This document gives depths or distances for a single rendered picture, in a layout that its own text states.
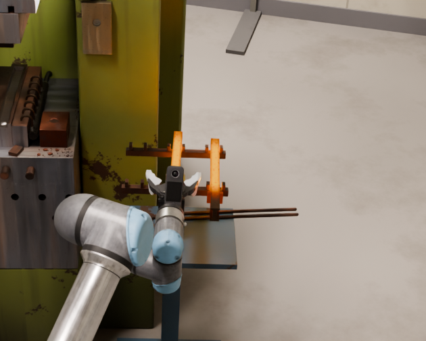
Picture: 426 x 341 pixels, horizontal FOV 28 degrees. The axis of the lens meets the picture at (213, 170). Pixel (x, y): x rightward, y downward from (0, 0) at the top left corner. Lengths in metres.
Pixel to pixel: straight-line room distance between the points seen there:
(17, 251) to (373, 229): 1.81
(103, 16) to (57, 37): 0.47
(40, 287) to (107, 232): 1.23
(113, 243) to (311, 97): 3.42
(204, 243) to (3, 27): 0.90
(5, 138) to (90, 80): 0.33
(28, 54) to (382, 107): 2.57
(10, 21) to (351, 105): 2.90
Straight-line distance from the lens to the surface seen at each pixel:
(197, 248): 2.69
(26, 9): 2.53
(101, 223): 1.81
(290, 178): 4.30
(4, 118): 2.77
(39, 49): 3.11
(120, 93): 2.78
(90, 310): 1.78
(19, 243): 2.89
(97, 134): 2.86
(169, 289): 2.22
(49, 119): 2.76
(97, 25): 2.66
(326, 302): 3.59
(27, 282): 2.99
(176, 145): 2.68
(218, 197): 2.42
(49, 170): 2.71
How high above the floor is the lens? 2.34
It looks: 33 degrees down
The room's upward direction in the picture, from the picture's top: 4 degrees clockwise
